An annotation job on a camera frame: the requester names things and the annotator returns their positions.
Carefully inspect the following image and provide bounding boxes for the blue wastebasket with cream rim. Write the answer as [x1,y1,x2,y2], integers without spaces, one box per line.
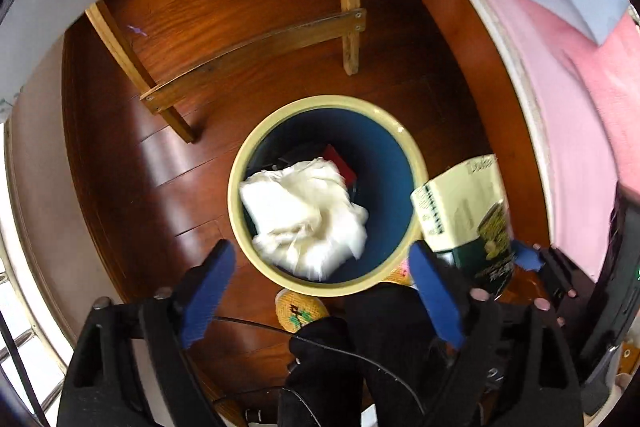
[227,95,429,298]

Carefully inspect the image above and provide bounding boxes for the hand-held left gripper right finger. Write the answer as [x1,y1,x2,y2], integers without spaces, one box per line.
[407,239,586,427]

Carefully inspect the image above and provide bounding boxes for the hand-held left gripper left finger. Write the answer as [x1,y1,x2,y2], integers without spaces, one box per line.
[56,238,237,427]

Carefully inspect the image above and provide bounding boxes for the white tissue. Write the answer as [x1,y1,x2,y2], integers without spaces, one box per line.
[239,159,370,282]

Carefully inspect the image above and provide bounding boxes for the window with metal grille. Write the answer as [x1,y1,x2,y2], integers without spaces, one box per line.
[0,217,68,427]

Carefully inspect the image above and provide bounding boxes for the cream and green carton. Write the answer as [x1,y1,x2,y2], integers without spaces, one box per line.
[410,154,517,298]

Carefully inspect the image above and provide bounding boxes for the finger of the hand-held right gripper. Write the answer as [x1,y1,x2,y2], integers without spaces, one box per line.
[510,239,581,303]

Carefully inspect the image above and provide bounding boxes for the black trousers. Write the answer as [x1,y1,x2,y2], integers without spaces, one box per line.
[277,282,481,427]

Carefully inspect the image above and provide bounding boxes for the red and white juice carton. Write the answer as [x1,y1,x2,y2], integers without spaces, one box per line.
[322,144,358,185]

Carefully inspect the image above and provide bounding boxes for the pink bed sheet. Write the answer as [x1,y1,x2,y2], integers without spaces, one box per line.
[430,0,640,283]

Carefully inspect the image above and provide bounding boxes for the black cable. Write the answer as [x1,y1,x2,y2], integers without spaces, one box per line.
[215,316,426,414]

